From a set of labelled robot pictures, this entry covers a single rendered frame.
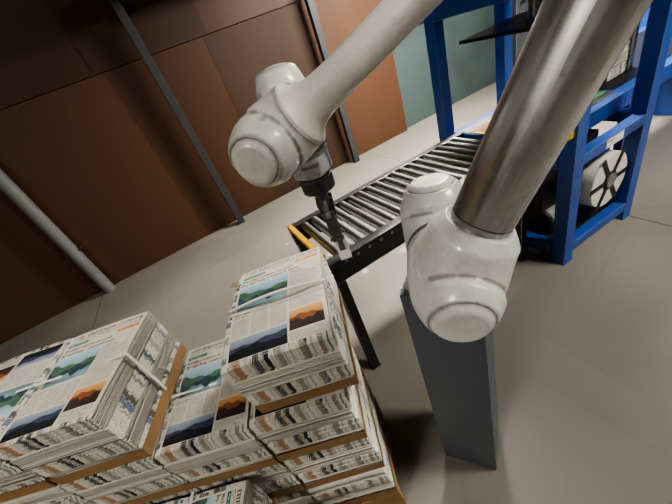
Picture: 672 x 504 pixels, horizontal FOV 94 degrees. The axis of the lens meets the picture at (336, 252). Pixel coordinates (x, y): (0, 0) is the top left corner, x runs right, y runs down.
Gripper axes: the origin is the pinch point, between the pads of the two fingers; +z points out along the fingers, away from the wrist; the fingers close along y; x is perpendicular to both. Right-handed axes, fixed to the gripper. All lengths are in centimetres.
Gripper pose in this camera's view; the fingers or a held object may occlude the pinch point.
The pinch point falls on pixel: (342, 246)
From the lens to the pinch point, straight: 79.1
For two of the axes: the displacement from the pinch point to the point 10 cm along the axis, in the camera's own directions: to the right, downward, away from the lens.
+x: 9.4, -3.2, -0.8
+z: 3.1, 7.8, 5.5
